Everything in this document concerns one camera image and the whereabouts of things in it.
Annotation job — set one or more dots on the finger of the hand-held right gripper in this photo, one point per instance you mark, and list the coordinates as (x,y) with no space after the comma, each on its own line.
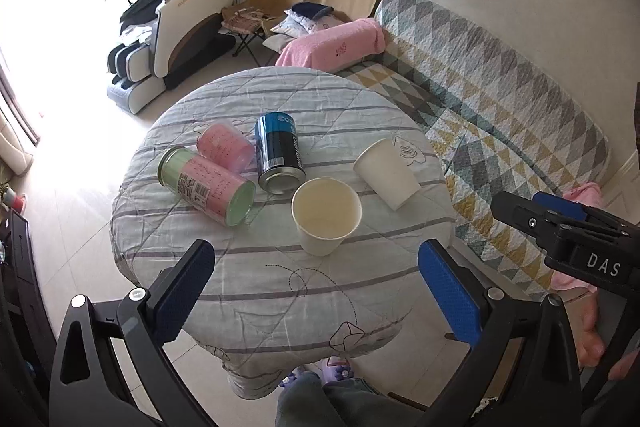
(520,212)
(557,204)

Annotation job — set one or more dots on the pink plastic cup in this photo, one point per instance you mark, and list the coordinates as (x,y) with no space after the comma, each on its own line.
(227,147)

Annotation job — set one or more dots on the triangle patterned sofa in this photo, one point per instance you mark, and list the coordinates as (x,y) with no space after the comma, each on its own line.
(500,107)

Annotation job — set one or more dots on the white paper cup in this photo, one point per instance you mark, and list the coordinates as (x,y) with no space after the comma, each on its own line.
(387,174)
(325,217)

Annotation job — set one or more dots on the dark blue cloth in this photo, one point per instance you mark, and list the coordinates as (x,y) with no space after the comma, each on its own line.
(311,9)

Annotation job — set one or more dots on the purple slippers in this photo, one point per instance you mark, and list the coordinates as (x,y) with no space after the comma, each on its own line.
(320,372)

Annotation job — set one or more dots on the white massage chair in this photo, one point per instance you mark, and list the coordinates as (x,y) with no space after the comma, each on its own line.
(185,22)

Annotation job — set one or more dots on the pink towel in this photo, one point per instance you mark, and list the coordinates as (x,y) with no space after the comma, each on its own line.
(335,44)

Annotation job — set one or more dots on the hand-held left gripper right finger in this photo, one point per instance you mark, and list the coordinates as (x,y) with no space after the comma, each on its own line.
(450,294)

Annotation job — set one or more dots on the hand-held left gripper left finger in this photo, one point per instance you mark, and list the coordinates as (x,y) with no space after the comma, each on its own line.
(182,292)

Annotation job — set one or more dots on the pink cloth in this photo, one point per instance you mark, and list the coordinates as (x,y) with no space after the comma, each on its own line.
(582,202)

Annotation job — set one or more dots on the printed pillow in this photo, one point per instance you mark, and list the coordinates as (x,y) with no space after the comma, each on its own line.
(310,26)

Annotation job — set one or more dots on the person's right hand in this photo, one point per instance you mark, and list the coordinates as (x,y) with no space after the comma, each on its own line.
(592,337)

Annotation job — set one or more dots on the person's grey trouser legs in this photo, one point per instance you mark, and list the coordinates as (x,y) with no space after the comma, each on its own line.
(345,404)

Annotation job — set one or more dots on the striped quilted tablecloth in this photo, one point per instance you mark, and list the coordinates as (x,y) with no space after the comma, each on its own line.
(260,287)

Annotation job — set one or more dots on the green and pink can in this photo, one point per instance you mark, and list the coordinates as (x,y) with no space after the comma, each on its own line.
(205,184)

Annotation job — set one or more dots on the blue drink can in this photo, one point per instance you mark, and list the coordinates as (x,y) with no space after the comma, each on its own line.
(277,152)

